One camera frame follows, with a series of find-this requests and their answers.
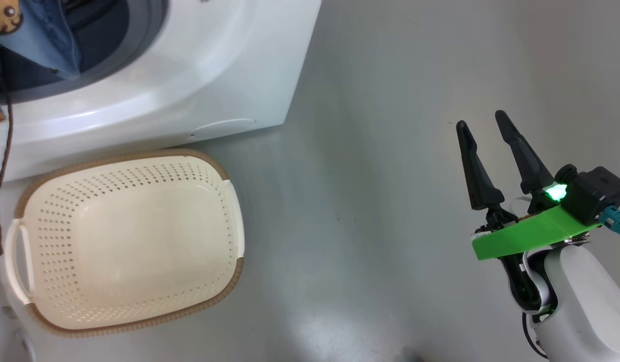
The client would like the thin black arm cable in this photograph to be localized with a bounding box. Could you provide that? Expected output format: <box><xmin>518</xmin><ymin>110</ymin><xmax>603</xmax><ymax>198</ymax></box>
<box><xmin>521</xmin><ymin>312</ymin><xmax>549</xmax><ymax>358</ymax></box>
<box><xmin>0</xmin><ymin>96</ymin><xmax>14</xmax><ymax>257</ymax></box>

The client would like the cream perforated laundry basket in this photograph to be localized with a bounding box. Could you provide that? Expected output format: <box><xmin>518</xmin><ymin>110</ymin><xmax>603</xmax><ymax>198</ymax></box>
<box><xmin>4</xmin><ymin>148</ymin><xmax>245</xmax><ymax>337</ymax></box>

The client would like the grey rubber door gasket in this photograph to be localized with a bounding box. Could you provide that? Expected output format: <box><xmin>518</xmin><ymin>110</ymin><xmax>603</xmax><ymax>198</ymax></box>
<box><xmin>0</xmin><ymin>0</ymin><xmax>169</xmax><ymax>105</ymax></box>

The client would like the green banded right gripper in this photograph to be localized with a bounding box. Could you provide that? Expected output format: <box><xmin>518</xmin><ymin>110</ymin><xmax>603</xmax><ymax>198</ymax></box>
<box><xmin>456</xmin><ymin>110</ymin><xmax>602</xmax><ymax>315</ymax></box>

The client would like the teal camera cable connector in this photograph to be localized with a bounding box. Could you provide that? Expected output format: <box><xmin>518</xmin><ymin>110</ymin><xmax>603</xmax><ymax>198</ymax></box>
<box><xmin>599</xmin><ymin>205</ymin><xmax>620</xmax><ymax>243</ymax></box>

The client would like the blue cartoon print garment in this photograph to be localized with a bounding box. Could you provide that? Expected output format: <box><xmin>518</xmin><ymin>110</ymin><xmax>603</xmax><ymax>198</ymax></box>
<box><xmin>0</xmin><ymin>0</ymin><xmax>82</xmax><ymax>81</ymax></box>

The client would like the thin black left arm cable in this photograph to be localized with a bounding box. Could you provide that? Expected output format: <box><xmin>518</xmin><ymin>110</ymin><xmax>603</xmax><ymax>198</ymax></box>
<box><xmin>0</xmin><ymin>96</ymin><xmax>14</xmax><ymax>257</ymax></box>

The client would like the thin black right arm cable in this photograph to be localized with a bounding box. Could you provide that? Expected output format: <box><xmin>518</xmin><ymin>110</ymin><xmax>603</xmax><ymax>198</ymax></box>
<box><xmin>521</xmin><ymin>312</ymin><xmax>549</xmax><ymax>358</ymax></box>

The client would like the white front-load washing machine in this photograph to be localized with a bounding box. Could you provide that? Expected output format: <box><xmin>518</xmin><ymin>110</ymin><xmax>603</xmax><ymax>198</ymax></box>
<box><xmin>0</xmin><ymin>0</ymin><xmax>322</xmax><ymax>184</ymax></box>

